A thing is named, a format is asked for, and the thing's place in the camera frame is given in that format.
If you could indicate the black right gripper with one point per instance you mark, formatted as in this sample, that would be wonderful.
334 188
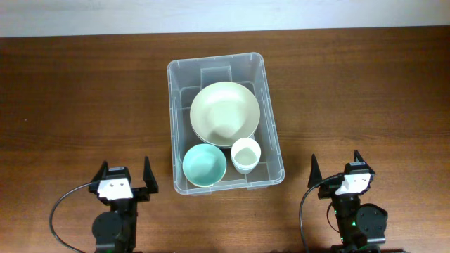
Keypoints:
329 188

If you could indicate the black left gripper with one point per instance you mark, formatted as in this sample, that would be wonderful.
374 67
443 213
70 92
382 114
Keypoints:
143 193

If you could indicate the mint green small bowl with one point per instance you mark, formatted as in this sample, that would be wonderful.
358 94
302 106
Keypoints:
204 165

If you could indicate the white plastic cup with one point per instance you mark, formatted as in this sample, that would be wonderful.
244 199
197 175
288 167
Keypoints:
245 155

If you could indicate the large cream bowl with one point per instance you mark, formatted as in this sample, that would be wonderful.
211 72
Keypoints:
225 104

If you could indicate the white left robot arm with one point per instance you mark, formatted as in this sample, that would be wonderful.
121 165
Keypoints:
115 230

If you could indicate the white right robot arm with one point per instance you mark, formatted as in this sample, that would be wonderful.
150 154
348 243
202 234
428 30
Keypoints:
214 225

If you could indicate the clear plastic storage bin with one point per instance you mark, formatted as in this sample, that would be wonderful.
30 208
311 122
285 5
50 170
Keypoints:
186 78

